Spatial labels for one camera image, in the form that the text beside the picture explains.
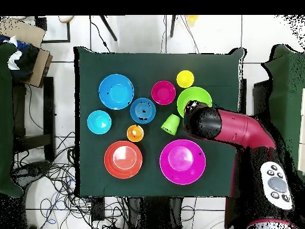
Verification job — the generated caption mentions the green bowl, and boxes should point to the green bowl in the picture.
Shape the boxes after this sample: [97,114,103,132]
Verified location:
[176,86,213,119]

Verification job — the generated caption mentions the green cup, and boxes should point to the green cup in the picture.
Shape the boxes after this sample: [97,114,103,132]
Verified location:
[160,113,181,136]

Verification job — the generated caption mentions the ribbed blue bowl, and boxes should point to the ribbed blue bowl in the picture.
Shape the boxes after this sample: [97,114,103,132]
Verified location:
[129,97,157,125]

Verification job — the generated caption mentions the yellow cup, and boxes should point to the yellow cup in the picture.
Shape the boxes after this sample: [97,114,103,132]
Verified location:
[176,69,195,89]

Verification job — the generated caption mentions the small red bowl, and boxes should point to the small red bowl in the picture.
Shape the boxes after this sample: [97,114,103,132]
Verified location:
[151,80,176,106]

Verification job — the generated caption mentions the large pink bowl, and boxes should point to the large pink bowl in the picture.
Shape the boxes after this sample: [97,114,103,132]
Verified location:
[159,139,206,185]

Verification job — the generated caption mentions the dark green table cloth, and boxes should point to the dark green table cloth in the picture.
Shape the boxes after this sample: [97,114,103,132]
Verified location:
[73,45,248,199]

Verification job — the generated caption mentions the orange cup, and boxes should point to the orange cup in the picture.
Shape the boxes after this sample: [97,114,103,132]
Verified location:
[126,124,145,143]

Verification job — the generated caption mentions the large blue bowl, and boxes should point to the large blue bowl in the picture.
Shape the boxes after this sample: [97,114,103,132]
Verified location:
[98,73,135,111]

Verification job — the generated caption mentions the black tripod leg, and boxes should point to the black tripod leg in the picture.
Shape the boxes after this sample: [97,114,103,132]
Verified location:
[169,15,177,38]
[99,15,118,42]

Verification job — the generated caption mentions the orange-red bowl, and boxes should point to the orange-red bowl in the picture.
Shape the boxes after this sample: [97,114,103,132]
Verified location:
[104,140,144,180]

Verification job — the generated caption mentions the yellow object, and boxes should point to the yellow object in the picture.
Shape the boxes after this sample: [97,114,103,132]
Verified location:
[185,15,200,26]

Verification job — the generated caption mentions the small turquoise bowl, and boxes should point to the small turquoise bowl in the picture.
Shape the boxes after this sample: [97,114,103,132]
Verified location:
[86,110,113,135]

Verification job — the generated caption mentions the green cloth side table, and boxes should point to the green cloth side table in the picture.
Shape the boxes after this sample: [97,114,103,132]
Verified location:
[0,42,24,199]
[259,44,305,177]

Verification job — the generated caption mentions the black power brick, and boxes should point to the black power brick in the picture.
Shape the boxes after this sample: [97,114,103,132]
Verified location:
[91,196,105,221]

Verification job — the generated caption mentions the black stool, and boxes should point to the black stool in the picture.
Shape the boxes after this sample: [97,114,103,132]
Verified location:
[13,76,57,160]

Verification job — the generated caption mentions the person's foot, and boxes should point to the person's foot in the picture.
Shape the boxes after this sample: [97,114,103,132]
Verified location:
[58,15,75,24]

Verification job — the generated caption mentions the cardboard box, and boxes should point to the cardboard box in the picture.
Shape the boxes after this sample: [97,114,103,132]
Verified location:
[0,18,54,88]

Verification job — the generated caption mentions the bundle of clothes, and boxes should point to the bundle of clothes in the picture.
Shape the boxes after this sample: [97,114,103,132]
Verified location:
[0,35,41,83]

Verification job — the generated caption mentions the black floor cable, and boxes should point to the black floor cable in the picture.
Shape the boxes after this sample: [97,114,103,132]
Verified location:
[89,15,111,53]

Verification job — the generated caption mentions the tangle of black cables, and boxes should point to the tangle of black cables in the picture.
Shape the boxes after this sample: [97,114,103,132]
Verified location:
[11,131,129,229]

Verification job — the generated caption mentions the black square frame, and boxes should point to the black square frame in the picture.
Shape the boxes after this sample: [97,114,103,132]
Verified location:
[35,15,71,44]

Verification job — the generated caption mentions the black pedestal foot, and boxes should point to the black pedestal foot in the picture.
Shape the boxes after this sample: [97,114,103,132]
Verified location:
[14,160,52,178]

